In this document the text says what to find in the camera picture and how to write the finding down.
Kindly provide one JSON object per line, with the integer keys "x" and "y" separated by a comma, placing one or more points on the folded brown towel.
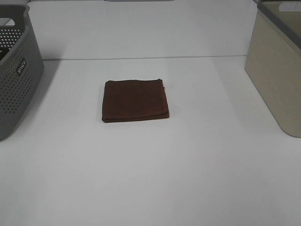
{"x": 134, "y": 100}

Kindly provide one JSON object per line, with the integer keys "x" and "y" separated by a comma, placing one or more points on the beige plastic basket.
{"x": 273, "y": 61}

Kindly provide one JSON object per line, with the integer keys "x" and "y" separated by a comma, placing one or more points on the grey perforated plastic basket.
{"x": 21, "y": 66}

